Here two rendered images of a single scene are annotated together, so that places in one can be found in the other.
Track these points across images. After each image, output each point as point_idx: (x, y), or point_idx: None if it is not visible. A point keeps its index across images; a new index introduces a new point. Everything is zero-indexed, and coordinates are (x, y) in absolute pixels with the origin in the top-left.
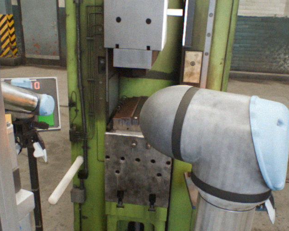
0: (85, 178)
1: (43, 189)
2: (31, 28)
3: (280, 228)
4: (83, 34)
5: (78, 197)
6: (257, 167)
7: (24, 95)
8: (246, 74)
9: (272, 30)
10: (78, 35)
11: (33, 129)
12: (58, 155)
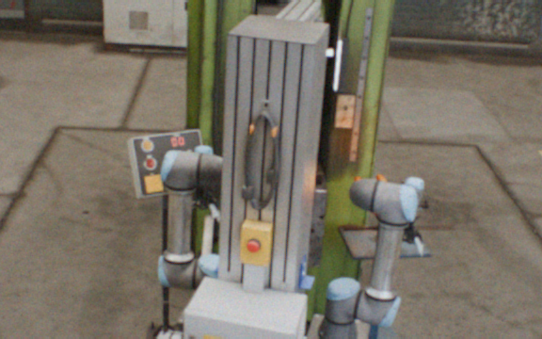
0: (215, 241)
1: (125, 266)
2: None
3: (446, 291)
4: (222, 77)
5: None
6: (403, 213)
7: None
8: (406, 41)
9: None
10: (217, 80)
11: (207, 191)
12: (120, 217)
